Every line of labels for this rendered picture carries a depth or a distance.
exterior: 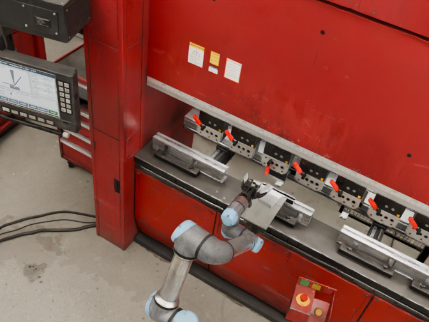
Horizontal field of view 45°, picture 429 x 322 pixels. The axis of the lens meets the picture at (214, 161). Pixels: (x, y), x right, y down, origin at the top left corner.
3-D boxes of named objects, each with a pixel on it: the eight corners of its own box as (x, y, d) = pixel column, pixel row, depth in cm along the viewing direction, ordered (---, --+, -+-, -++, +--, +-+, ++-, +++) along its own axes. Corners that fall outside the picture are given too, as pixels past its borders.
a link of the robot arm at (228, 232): (235, 246, 249) (239, 232, 242) (217, 234, 253) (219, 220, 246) (244, 237, 254) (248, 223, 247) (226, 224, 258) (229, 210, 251)
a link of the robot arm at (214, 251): (227, 253, 202) (268, 236, 246) (205, 237, 206) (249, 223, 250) (214, 277, 204) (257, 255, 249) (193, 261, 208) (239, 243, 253)
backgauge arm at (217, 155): (200, 176, 323) (202, 160, 313) (246, 124, 365) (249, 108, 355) (210, 182, 321) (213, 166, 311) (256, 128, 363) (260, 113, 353)
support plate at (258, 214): (235, 214, 272) (235, 213, 271) (257, 184, 289) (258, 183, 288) (265, 230, 267) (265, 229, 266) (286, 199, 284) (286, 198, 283)
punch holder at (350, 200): (328, 197, 263) (338, 175, 252) (334, 187, 269) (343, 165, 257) (355, 210, 259) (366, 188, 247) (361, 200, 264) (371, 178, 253)
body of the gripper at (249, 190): (262, 183, 254) (251, 197, 246) (258, 195, 260) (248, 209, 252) (249, 176, 256) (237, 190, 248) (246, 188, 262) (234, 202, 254)
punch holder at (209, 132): (196, 133, 286) (199, 110, 275) (204, 125, 292) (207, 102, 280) (219, 144, 282) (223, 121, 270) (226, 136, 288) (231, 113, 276)
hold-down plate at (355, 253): (337, 251, 277) (338, 248, 275) (340, 245, 281) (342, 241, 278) (390, 278, 268) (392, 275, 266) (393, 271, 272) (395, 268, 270)
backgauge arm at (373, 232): (356, 257, 293) (364, 242, 283) (387, 189, 335) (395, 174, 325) (369, 263, 291) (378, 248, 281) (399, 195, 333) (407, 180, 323)
